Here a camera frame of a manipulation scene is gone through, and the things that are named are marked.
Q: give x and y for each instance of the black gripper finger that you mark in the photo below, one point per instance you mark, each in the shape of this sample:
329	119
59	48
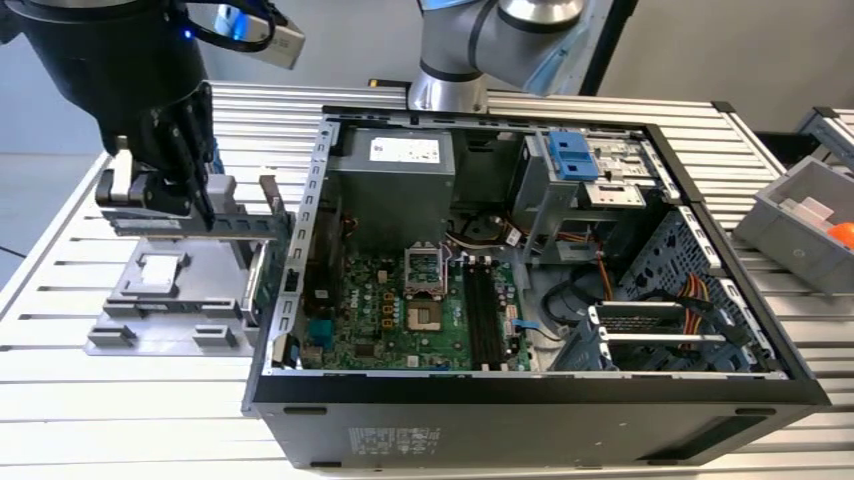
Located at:
180	150

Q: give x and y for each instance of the black RAM slot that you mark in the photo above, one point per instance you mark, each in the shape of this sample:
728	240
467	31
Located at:
494	310
477	310

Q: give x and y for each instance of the silver CPU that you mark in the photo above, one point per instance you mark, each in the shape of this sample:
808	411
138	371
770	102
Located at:
160	269

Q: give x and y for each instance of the grey parts rack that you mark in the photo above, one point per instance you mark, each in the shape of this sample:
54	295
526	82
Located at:
200	280

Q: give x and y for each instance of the green graphics card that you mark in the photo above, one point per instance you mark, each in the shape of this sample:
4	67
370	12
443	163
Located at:
267	280

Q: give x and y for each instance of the small yellow black plug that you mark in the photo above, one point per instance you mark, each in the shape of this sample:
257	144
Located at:
377	82

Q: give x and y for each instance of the grey power supply unit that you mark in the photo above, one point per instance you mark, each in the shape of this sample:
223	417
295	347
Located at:
394	200

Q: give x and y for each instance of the teal board connector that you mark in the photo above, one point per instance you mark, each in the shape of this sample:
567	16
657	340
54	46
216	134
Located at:
321	334

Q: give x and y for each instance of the green motherboard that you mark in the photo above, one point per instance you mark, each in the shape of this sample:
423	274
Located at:
374	320

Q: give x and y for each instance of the CPU socket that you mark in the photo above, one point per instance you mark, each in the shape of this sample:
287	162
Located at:
427	315

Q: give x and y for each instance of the blue drive latch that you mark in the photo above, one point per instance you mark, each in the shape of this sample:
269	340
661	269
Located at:
570	160

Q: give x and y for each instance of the metal drive cage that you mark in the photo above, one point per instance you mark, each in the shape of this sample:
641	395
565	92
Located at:
614	195

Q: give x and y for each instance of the black open PC case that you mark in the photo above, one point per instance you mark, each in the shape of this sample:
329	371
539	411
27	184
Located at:
467	425

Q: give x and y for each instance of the silver disk bay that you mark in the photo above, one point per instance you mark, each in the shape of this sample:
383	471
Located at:
661	338

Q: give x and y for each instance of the grey plastic bin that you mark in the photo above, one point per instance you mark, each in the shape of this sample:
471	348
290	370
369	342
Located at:
794	255

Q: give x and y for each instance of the pale block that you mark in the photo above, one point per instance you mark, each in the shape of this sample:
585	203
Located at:
810	207

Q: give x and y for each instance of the small metal slat table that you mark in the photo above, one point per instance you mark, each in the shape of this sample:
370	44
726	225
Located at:
834	130

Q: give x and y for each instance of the orange ball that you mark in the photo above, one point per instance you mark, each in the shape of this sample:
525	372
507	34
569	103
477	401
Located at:
842	235

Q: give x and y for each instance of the small camera on silver bracket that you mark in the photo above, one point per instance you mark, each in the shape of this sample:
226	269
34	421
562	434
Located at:
122	170

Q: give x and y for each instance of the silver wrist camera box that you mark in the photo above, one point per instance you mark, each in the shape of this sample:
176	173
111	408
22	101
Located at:
283	45

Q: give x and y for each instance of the black frame post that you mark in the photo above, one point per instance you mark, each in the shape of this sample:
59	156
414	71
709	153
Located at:
609	50

